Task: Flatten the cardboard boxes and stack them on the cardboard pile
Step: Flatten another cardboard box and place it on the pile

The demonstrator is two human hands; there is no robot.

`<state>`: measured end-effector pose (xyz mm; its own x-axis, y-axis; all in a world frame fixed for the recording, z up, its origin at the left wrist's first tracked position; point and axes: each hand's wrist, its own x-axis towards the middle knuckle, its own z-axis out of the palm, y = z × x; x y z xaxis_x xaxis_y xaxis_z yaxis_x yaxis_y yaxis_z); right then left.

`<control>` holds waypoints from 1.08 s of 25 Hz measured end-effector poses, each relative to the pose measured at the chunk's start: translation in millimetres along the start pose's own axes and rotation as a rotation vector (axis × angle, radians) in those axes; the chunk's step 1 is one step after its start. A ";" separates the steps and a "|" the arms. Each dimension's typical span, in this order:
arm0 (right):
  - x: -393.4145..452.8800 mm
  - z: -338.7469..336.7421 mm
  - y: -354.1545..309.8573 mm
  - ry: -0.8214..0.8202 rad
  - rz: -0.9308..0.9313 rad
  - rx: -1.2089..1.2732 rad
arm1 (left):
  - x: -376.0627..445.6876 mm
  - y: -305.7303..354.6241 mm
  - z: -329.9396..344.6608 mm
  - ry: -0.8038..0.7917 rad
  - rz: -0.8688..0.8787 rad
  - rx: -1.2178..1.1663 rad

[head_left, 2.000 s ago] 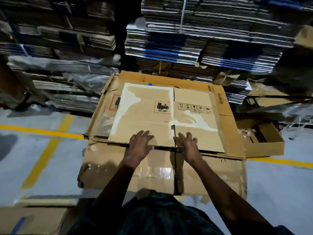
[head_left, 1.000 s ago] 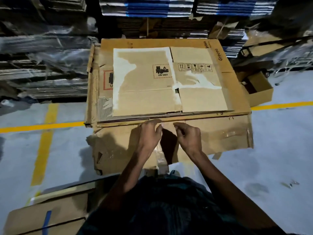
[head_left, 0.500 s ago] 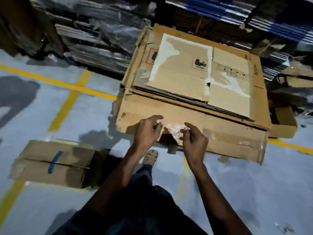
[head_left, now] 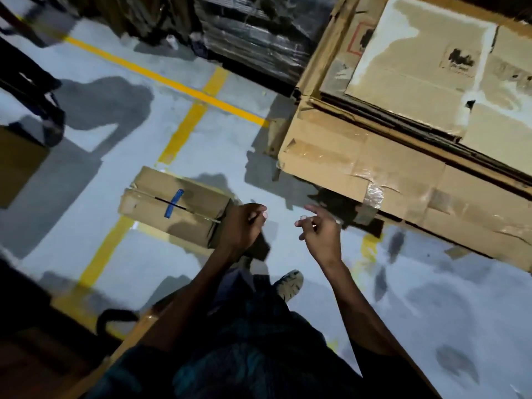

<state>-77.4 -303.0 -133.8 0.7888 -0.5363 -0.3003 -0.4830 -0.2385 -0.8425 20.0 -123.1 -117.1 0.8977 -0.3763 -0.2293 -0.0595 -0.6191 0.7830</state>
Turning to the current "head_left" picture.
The cardboard box with torn surface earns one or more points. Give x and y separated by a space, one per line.
336 74

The person's right forearm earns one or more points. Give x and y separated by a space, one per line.
361 315

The taped shiny cardboard box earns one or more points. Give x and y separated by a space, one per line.
137 332

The pile of brown cardboard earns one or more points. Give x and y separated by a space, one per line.
332 162

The stacks of cartons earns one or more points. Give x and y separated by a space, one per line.
257 37
145 12

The small carton with blue tape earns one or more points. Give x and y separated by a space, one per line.
145 203

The person's right hand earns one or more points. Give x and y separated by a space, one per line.
326 241

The person's right woven shoe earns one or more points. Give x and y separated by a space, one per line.
291 284

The person's left hand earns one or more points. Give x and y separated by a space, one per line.
241 228

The person's blue jeans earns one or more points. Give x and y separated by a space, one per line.
232 286

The person's left forearm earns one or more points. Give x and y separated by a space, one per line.
195 299

